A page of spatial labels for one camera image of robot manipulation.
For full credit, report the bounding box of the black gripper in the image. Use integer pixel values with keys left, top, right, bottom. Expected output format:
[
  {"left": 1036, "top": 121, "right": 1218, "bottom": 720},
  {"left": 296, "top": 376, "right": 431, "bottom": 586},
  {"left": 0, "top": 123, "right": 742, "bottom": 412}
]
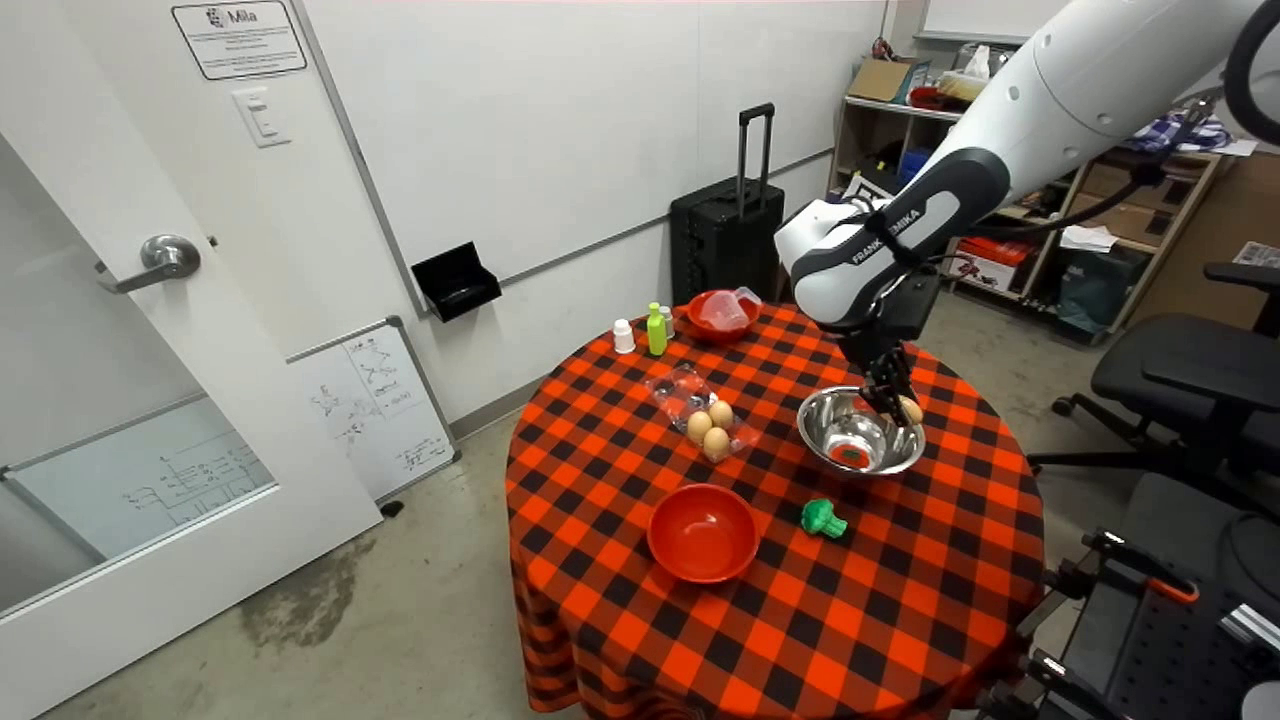
[{"left": 849, "top": 308, "right": 922, "bottom": 421}]

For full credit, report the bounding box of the silver metal bowl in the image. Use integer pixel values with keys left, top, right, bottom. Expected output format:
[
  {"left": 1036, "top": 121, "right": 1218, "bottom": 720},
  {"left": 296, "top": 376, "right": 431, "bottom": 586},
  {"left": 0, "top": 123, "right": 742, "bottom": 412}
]
[{"left": 793, "top": 381, "right": 930, "bottom": 483}]

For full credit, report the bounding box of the red bowl holding clear cup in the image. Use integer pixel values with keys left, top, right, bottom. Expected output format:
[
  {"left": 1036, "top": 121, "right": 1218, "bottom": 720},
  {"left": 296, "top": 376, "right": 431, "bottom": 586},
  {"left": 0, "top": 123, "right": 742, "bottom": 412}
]
[{"left": 684, "top": 287, "right": 766, "bottom": 347}]

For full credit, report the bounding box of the clear plastic egg bag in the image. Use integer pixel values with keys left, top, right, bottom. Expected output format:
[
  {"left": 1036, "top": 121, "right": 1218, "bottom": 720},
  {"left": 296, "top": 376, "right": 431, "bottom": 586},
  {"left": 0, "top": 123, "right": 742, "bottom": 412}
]
[{"left": 645, "top": 362, "right": 765, "bottom": 469}]

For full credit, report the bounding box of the empty red plastic bowl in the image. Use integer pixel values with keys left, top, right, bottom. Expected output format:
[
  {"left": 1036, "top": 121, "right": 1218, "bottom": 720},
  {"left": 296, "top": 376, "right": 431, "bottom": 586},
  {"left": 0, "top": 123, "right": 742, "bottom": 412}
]
[{"left": 645, "top": 481, "right": 766, "bottom": 586}]

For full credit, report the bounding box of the green broccoli toy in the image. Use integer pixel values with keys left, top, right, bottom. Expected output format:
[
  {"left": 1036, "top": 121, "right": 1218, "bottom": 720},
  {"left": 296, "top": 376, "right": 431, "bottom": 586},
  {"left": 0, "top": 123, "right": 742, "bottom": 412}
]
[{"left": 795, "top": 495, "right": 856, "bottom": 543}]

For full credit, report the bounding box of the red white box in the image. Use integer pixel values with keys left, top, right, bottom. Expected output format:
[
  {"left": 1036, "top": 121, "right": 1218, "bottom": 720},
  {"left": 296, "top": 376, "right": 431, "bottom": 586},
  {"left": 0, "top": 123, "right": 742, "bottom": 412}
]
[{"left": 947, "top": 232, "right": 1039, "bottom": 299}]

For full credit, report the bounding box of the clear plastic cup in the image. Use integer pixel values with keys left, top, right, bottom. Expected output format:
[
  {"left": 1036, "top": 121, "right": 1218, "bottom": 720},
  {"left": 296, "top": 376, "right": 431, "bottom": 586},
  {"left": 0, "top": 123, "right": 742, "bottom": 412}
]
[{"left": 697, "top": 285, "right": 761, "bottom": 334}]

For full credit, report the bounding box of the white storage shelf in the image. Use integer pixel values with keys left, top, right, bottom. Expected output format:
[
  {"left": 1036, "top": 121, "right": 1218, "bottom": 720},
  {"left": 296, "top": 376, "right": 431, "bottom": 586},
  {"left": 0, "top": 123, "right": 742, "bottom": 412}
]
[{"left": 834, "top": 86, "right": 1234, "bottom": 340}]

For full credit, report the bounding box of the black white fiducial marker board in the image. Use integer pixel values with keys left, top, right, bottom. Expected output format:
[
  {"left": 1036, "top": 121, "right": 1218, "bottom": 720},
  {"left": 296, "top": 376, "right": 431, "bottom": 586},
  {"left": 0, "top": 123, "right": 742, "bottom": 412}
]
[{"left": 826, "top": 166, "right": 895, "bottom": 214}]

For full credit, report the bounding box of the black suitcase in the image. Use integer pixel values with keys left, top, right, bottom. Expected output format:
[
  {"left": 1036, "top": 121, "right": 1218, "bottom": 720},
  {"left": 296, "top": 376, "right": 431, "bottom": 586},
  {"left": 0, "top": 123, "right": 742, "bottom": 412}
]
[{"left": 667, "top": 99, "right": 789, "bottom": 308}]

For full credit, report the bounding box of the dark teal bin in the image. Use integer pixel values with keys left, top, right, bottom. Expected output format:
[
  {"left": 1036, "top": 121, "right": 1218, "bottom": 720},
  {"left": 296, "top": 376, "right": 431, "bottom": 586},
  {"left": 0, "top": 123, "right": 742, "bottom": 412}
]
[{"left": 1057, "top": 243, "right": 1139, "bottom": 340}]

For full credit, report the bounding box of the green bottle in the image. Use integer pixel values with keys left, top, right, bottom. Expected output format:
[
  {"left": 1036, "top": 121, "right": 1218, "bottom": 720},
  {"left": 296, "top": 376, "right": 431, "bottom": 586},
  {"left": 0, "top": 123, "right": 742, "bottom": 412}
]
[{"left": 645, "top": 299, "right": 677, "bottom": 361}]

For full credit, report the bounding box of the orange black checked tablecloth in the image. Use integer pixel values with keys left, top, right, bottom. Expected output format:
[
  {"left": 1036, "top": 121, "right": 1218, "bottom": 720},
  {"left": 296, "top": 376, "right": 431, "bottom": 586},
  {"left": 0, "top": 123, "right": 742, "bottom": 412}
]
[{"left": 501, "top": 299, "right": 1050, "bottom": 720}]

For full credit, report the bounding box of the black office chair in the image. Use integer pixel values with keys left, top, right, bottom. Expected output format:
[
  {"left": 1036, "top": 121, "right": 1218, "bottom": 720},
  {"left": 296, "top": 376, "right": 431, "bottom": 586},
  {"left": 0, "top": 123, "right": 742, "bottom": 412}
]
[{"left": 1030, "top": 257, "right": 1280, "bottom": 516}]

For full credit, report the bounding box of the cardboard box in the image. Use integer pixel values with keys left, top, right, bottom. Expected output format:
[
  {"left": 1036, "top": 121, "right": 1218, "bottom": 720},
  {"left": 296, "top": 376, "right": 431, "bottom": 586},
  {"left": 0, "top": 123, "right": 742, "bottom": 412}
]
[{"left": 849, "top": 56, "right": 921, "bottom": 108}]

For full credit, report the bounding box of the white crumpled bag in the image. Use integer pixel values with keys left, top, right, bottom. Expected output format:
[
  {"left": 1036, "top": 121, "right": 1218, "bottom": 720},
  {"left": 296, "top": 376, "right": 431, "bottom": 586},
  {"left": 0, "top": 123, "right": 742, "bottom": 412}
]
[{"left": 957, "top": 40, "right": 1006, "bottom": 83}]

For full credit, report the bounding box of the dark grey mounting platform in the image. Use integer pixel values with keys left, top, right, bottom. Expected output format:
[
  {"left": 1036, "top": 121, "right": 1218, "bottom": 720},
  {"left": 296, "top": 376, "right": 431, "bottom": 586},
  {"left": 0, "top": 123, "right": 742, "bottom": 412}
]
[{"left": 1057, "top": 471, "right": 1280, "bottom": 720}]

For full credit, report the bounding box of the small whiteboard with scribbles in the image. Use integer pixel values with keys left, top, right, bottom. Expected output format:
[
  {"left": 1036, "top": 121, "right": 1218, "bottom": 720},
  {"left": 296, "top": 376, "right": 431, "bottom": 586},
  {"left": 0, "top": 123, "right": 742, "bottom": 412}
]
[{"left": 287, "top": 316, "right": 459, "bottom": 502}]

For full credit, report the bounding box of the white door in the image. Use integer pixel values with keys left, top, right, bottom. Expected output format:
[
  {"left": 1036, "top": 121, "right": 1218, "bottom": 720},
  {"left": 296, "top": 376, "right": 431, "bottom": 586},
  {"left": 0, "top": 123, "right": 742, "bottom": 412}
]
[{"left": 0, "top": 0, "right": 387, "bottom": 720}]

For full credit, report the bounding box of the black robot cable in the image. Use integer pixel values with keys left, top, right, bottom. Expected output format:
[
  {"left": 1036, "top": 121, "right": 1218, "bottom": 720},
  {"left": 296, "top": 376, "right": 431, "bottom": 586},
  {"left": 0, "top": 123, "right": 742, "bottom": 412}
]
[{"left": 1005, "top": 158, "right": 1183, "bottom": 232}]

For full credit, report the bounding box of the black wall holder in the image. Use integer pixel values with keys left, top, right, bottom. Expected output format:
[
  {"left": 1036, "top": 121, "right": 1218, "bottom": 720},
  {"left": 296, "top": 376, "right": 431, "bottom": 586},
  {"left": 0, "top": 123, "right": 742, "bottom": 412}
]
[{"left": 406, "top": 239, "right": 502, "bottom": 325}]

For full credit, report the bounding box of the white wall sign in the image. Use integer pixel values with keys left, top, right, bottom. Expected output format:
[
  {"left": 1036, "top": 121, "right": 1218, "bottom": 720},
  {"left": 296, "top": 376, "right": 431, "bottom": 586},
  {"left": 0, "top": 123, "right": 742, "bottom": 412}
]
[{"left": 166, "top": 0, "right": 311, "bottom": 83}]

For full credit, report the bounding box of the silver door handle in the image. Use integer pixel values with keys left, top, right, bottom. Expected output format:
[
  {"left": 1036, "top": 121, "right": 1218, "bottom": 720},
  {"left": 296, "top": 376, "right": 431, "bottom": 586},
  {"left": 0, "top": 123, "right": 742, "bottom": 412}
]
[{"left": 90, "top": 232, "right": 206, "bottom": 299}]

